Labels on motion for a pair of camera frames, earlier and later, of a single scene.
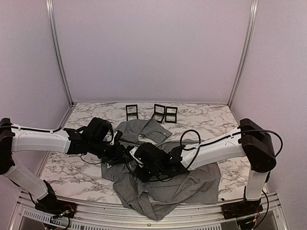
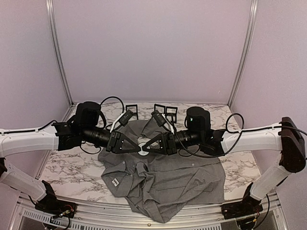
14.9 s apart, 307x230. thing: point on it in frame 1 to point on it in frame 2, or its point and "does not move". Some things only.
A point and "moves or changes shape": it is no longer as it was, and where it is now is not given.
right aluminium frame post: (253, 18) does not move
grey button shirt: (155, 200) moves or changes shape
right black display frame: (171, 114) does not move
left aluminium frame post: (53, 30) does not move
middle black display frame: (159, 112) does not move
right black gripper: (144, 177) to (167, 144)
